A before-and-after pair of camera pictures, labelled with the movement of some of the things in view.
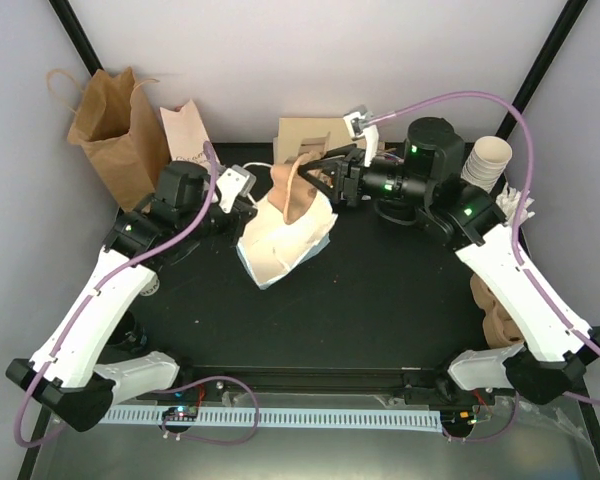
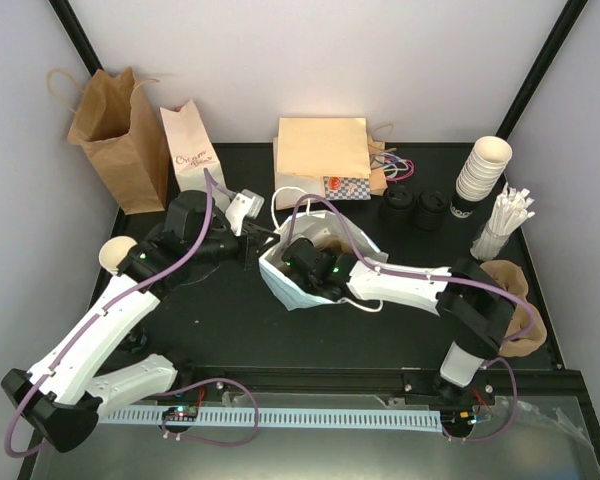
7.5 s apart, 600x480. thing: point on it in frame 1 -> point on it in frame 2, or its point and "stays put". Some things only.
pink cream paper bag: (185, 132) stays put
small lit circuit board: (181, 414) stays put
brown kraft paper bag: (120, 128) stays put
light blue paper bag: (271, 250) -> (326, 226)
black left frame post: (73, 27) stays put
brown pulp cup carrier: (290, 192) -> (336, 245)
